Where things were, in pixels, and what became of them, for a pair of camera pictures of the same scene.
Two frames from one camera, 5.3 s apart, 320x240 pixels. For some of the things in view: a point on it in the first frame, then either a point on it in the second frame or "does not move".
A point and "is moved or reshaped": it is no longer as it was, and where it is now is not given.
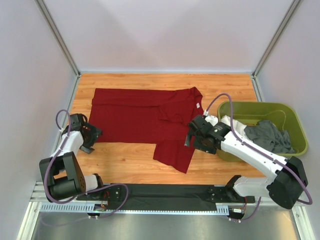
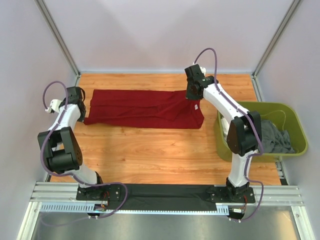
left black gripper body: [92, 135] -> [81, 118]
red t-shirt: [161, 117] is moved or reshaped
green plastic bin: [249, 112] does not move
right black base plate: [224, 194] does not move
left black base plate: [112, 194] does not move
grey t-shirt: [264, 133] does not move
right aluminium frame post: [292, 6] does not move
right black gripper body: [200, 145] -> [190, 94]
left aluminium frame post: [45, 12] does not move
